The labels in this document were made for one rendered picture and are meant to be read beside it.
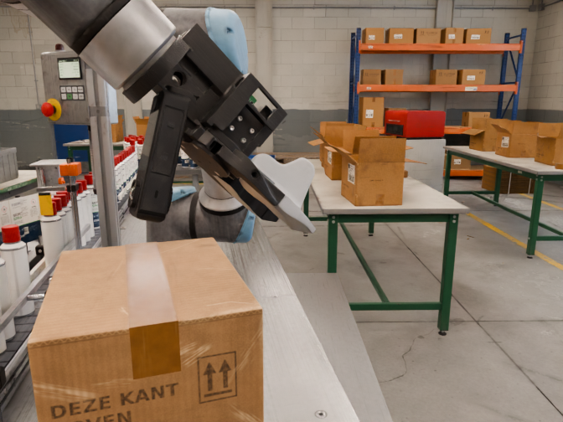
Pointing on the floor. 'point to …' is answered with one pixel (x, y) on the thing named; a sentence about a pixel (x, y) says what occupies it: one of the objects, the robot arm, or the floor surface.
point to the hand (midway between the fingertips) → (282, 224)
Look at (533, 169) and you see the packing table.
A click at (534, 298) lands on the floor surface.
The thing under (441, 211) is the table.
